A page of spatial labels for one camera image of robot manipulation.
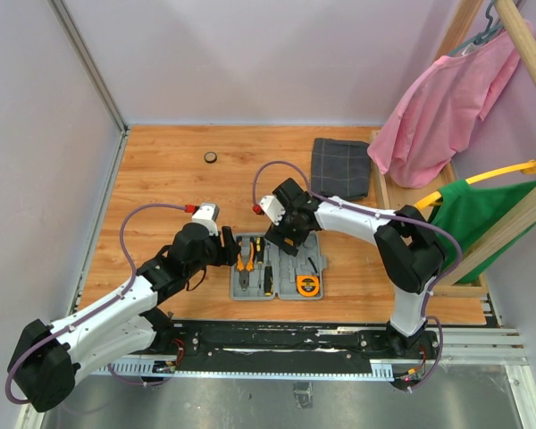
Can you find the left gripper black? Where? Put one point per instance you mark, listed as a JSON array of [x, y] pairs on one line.
[[226, 254]]

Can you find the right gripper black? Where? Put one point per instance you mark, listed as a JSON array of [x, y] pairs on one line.
[[276, 234]]

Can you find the orange black pliers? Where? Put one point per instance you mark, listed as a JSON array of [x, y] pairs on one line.
[[245, 262]]

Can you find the grey plastic tool case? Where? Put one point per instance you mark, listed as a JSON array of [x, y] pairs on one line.
[[285, 268]]

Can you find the yellow tape measure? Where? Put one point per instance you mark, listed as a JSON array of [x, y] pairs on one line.
[[308, 284]]

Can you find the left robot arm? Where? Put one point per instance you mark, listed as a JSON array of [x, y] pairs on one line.
[[49, 360]]

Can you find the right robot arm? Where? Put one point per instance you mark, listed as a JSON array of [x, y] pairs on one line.
[[411, 253]]

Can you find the dark grey checked cloth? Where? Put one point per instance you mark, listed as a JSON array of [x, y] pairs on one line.
[[340, 168]]

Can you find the yellow clothes hanger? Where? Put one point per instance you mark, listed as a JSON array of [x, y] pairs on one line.
[[524, 168]]

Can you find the wooden clothes rack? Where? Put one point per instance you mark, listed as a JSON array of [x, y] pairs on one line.
[[521, 215]]

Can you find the green shirt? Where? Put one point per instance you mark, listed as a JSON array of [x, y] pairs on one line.
[[466, 213]]

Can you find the pink shirt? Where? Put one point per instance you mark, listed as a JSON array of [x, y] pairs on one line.
[[434, 119]]

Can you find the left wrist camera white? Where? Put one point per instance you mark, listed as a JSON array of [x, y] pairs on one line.
[[206, 215]]

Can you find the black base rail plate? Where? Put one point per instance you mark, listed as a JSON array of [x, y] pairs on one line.
[[285, 348]]

